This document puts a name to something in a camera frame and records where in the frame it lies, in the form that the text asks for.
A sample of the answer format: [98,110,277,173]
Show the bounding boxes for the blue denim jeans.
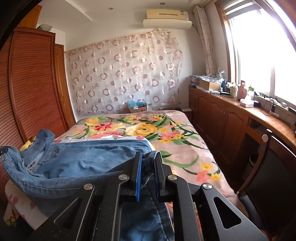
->
[1,129,174,240]

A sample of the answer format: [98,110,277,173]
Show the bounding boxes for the floral pink bed blanket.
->
[54,110,248,215]

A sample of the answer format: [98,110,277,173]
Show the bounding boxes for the dark wooden chair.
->
[238,130,295,240]

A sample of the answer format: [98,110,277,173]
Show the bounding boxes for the long wooden cabinet counter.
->
[189,87,295,194]

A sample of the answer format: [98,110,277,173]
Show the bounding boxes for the yellow Pikachu plush toy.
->
[19,137,36,152]

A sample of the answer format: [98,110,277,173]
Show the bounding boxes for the white tissue box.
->
[240,99,254,108]

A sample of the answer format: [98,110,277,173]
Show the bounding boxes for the cardboard box on counter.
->
[199,79,221,91]

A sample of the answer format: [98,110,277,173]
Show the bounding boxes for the pink bottle on counter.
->
[237,80,247,100]

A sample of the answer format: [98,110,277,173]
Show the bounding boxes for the white mug on counter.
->
[230,86,238,98]

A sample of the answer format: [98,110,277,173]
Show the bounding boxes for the pink circle pattern curtain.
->
[65,30,183,118]

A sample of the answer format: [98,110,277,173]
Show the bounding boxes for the window side drape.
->
[193,5,216,75]

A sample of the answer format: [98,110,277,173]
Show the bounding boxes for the window with wooden frame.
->
[215,1,295,108]

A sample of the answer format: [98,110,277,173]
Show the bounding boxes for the wall air conditioner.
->
[143,9,192,30]

